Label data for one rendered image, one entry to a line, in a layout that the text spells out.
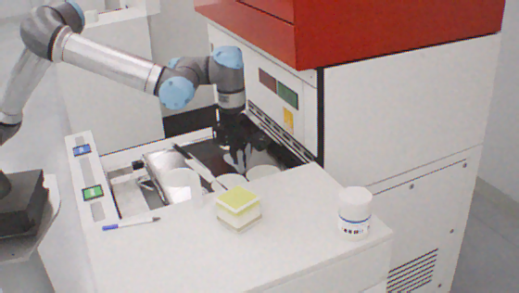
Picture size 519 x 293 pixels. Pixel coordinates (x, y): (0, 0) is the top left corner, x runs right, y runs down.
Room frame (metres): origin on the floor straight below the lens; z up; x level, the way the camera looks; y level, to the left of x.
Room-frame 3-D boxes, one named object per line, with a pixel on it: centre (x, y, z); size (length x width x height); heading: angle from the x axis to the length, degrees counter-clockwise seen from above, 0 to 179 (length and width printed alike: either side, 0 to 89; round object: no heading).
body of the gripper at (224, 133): (1.18, 0.07, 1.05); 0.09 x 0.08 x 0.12; 53
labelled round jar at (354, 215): (0.80, -0.19, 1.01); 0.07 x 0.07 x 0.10
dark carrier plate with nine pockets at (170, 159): (1.21, 0.13, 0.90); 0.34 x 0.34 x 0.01; 23
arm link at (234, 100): (1.17, 0.06, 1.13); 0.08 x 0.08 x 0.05
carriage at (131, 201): (1.09, 0.37, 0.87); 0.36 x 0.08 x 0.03; 23
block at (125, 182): (1.16, 0.40, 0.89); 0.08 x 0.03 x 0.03; 113
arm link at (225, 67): (1.17, 0.07, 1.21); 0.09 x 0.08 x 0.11; 83
